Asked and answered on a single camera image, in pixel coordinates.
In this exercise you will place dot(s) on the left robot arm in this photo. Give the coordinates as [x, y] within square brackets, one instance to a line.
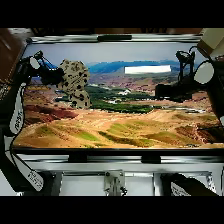
[17, 111]

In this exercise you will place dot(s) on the silver frame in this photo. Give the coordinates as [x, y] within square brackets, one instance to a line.
[116, 165]

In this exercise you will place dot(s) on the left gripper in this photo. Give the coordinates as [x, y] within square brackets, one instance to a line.
[51, 75]

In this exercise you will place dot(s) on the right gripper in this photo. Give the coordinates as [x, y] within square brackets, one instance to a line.
[171, 92]

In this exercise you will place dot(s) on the white black-dotted shirt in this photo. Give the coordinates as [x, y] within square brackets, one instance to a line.
[75, 80]

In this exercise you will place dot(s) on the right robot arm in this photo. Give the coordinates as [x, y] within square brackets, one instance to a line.
[204, 72]

